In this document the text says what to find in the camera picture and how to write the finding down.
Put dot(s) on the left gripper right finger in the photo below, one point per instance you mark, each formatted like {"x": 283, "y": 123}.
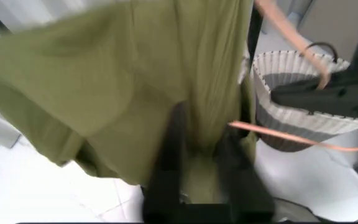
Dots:
{"x": 244, "y": 186}

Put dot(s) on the green garment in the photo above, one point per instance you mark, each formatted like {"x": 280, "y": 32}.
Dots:
{"x": 104, "y": 77}

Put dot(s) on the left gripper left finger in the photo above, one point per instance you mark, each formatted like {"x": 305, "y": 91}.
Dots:
{"x": 166, "y": 186}

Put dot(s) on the white laundry basket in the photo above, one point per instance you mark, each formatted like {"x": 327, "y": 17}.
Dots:
{"x": 291, "y": 65}

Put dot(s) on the pink clothes hanger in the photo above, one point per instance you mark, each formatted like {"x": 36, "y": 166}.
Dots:
{"x": 291, "y": 137}

